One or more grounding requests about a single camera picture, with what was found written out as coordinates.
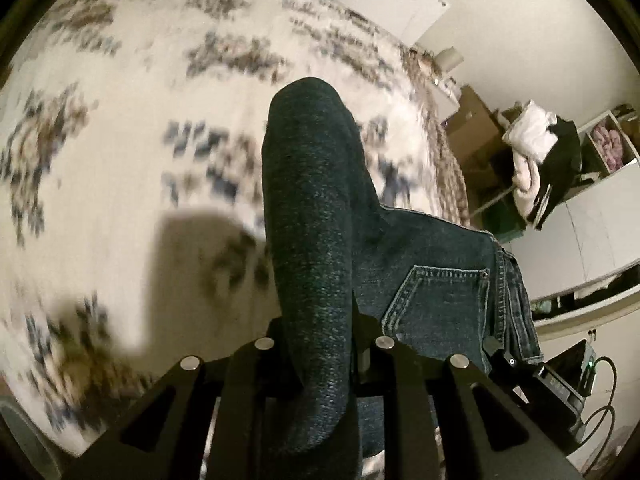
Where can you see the green storage bin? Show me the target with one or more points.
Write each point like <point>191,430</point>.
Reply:
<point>502,220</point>

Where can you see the pink fluffy cloth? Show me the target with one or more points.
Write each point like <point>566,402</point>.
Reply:
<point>607,147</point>

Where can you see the black garment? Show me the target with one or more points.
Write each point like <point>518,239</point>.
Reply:
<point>562,165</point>

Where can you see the white floral blanket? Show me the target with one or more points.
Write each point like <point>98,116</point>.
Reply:
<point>125,160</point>

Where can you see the brown cardboard box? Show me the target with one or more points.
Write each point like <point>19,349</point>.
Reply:
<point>475,130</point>

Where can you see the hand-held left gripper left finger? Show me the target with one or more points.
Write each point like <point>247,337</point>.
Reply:
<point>240,385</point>

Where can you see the dark blue denim pants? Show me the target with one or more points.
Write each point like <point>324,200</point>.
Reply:
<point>310,210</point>

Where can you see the white fluffy garment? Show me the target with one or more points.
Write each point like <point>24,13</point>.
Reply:
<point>530,135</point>

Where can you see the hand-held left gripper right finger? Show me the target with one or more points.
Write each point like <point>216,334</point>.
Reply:
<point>370,360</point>

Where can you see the white shelf cabinet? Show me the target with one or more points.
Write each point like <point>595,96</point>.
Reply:
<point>590,230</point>

